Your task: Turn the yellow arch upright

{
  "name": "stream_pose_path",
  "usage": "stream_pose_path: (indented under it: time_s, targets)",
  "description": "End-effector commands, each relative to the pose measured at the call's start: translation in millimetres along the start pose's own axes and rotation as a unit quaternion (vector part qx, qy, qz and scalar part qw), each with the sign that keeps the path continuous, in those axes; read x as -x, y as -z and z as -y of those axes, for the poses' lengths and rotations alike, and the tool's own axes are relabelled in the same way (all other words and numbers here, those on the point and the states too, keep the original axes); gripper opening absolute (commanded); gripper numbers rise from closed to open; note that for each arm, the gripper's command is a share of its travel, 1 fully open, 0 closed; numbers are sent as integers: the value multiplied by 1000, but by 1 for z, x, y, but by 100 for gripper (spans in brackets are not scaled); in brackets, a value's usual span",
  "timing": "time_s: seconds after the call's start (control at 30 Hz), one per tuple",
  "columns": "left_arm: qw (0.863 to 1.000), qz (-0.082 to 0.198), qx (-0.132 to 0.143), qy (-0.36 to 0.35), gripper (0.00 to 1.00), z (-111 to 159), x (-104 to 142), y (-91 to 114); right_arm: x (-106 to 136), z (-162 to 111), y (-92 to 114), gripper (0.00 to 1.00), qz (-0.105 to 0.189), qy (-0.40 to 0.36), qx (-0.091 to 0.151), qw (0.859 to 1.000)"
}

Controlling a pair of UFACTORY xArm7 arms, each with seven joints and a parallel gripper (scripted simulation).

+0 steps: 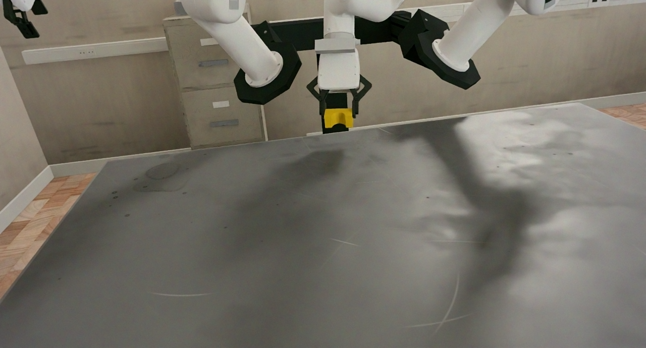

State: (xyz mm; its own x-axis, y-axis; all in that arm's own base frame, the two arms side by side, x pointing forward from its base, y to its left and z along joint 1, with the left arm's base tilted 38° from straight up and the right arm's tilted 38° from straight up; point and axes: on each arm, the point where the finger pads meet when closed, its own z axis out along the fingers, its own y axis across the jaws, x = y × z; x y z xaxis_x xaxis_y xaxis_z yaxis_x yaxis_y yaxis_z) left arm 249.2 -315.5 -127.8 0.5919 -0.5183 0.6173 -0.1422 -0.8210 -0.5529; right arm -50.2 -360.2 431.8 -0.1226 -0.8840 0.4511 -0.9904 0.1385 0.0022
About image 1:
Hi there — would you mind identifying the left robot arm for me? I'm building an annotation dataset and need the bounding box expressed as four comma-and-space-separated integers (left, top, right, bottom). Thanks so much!
315, 0, 559, 72

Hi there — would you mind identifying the yellow arch block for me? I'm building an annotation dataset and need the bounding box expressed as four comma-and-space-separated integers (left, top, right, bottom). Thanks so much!
324, 108, 353, 128

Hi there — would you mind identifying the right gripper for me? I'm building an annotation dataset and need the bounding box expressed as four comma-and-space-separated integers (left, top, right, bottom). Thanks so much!
0, 0, 48, 39

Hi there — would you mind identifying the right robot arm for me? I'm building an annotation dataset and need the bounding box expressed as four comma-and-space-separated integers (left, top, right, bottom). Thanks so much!
181, 0, 283, 88

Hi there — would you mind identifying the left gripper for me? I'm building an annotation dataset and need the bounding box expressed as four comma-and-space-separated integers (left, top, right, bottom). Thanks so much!
306, 49, 372, 119

